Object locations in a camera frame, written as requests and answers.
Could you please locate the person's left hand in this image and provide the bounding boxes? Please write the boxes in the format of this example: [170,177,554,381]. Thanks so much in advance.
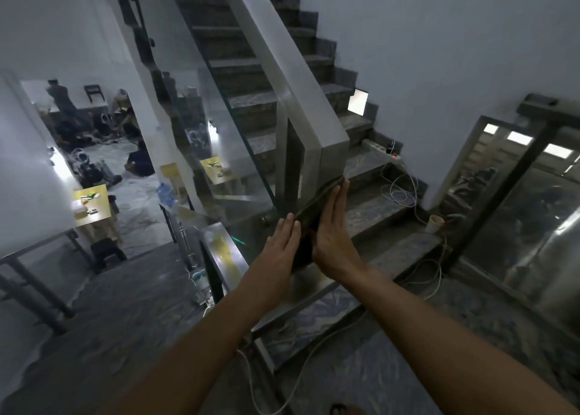
[253,214,302,294]

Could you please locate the person's right hand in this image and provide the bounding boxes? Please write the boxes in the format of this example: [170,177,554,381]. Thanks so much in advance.
[312,179,364,285]

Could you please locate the dark green cloth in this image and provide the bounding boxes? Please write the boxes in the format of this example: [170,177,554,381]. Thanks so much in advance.
[290,176,345,273]

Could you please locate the person's right forearm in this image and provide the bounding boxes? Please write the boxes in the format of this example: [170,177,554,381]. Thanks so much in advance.
[337,265,580,415]

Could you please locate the person's left forearm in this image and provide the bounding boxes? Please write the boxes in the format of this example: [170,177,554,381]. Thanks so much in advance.
[101,280,278,415]

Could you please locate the white power strip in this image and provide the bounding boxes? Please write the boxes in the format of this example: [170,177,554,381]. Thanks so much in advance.
[362,139,403,162]

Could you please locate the white light panel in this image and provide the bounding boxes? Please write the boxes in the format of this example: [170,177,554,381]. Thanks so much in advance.
[346,88,369,117]

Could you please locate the steel stair handrail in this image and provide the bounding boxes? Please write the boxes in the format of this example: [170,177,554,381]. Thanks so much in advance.
[213,0,351,214]

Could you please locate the blue water bottle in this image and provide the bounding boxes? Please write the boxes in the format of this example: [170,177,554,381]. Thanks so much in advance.
[157,182,177,210]

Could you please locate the glass balustrade panel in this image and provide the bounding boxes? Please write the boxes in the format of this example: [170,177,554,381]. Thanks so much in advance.
[129,0,278,216]

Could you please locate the grey marble staircase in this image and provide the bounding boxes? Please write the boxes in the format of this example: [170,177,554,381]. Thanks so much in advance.
[167,0,450,371]

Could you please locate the black stool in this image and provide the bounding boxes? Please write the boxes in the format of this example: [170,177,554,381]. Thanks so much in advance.
[90,237,129,272]

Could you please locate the metal framed glass door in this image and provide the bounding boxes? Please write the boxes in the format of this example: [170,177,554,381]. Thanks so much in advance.
[440,93,580,336]

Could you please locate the yellow table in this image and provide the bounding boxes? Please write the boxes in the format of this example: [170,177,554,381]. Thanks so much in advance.
[72,184,122,248]

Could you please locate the white coiled cable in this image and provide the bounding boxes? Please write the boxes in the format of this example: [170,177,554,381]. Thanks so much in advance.
[379,160,421,210]

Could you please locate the long white cable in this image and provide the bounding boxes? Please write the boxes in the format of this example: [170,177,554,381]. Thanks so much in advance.
[236,229,454,415]

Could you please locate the grey metal table frame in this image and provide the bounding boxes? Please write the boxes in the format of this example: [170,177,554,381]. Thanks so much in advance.
[0,228,97,336]

